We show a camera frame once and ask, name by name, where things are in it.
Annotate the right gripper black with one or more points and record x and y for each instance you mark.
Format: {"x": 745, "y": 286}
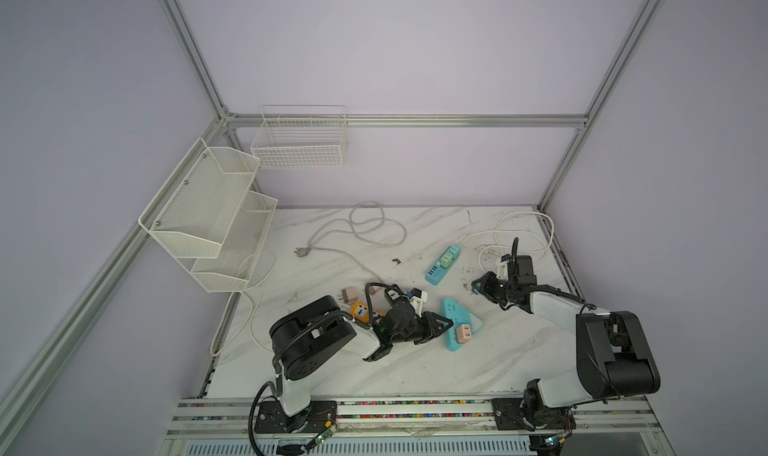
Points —
{"x": 485, "y": 287}

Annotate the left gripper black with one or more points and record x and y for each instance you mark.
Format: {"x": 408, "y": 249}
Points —
{"x": 430, "y": 324}

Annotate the orange power strip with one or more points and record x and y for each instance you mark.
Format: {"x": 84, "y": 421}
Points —
{"x": 360, "y": 311}

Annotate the pink adapter black strip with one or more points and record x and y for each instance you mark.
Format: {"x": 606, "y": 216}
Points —
{"x": 374, "y": 286}
{"x": 350, "y": 295}

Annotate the blue power strip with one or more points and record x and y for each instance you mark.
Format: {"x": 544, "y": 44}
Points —
{"x": 436, "y": 273}

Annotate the teal power strip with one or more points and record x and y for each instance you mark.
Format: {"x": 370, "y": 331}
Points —
{"x": 459, "y": 315}

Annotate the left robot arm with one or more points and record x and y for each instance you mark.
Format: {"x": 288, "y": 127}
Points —
{"x": 309, "y": 337}

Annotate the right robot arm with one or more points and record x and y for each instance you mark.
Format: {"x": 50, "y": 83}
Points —
{"x": 613, "y": 358}

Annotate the green adapter far strip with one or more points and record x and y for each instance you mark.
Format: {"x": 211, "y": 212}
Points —
{"x": 446, "y": 260}

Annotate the white mesh two-tier shelf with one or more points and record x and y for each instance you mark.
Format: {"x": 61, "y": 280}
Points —
{"x": 210, "y": 219}

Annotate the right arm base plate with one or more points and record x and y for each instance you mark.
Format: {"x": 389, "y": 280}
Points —
{"x": 517, "y": 414}

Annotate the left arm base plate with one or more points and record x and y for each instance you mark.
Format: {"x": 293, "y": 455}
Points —
{"x": 270, "y": 418}

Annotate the white wire basket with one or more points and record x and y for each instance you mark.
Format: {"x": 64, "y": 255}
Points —
{"x": 293, "y": 137}

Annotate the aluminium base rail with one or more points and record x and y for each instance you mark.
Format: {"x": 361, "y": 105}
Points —
{"x": 415, "y": 425}

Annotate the aluminium frame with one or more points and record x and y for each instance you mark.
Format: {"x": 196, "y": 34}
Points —
{"x": 36, "y": 382}

